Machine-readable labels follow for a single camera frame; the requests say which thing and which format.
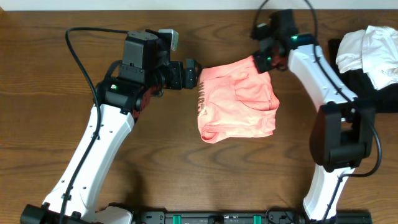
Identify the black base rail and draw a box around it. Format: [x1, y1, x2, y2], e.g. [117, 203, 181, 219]
[99, 210, 373, 224]

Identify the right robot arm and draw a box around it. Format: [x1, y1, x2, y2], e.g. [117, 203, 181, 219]
[251, 9, 382, 223]

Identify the black fabric container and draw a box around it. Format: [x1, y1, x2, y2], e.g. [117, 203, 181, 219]
[328, 39, 397, 113]

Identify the pink printed t-shirt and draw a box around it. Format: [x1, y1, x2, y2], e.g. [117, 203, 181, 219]
[197, 56, 280, 144]

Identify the white crumpled cloth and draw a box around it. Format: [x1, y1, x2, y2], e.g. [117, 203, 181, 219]
[335, 26, 397, 90]

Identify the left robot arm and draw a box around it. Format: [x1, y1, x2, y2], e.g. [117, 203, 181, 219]
[20, 29, 201, 224]

